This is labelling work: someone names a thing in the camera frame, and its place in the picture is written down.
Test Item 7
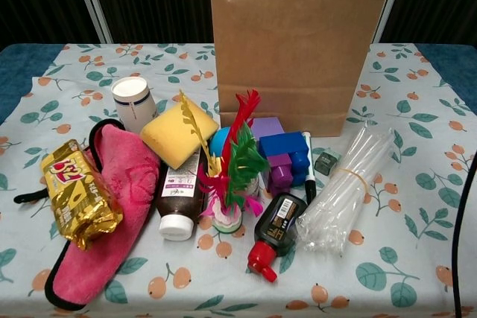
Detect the colourful feather shuttlecock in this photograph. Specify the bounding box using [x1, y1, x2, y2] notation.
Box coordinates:
[178, 89, 271, 235]

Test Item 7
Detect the brown paper bag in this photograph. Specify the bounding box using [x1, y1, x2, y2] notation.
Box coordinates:
[209, 0, 393, 139]

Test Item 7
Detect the dark purple block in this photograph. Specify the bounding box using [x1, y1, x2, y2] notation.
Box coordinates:
[262, 153, 292, 197]

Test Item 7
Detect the light purple block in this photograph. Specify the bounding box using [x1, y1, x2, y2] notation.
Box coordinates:
[250, 116, 286, 139]

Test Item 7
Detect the yellow sponge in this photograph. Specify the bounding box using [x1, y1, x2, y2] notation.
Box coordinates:
[139, 103, 220, 170]

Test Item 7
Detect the blue block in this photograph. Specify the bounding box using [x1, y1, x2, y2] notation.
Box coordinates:
[257, 130, 311, 188]

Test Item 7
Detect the blue ball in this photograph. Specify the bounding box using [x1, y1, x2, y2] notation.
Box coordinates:
[208, 127, 234, 158]

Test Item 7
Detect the brown bottle with white cap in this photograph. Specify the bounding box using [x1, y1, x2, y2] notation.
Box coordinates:
[155, 146, 209, 241]

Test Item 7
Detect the white paper cup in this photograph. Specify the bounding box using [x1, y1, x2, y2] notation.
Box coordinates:
[110, 76, 159, 135]

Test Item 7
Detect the pink cloth with black trim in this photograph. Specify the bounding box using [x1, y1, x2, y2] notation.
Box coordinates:
[13, 118, 162, 312]

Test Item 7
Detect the black white marker pen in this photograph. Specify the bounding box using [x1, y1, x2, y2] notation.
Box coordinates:
[302, 131, 318, 207]

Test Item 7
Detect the dark green labelled packet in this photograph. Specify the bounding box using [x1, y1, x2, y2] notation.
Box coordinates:
[315, 147, 338, 171]

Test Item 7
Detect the black bottle with red cap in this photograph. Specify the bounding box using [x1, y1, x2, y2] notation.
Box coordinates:
[246, 191, 309, 284]

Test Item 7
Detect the floral tablecloth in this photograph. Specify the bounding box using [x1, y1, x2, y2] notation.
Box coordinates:
[0, 42, 477, 318]

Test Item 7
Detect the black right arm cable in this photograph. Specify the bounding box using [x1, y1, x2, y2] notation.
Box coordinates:
[452, 159, 477, 318]

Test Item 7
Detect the gold foil snack pack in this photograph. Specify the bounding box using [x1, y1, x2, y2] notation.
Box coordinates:
[40, 139, 124, 252]

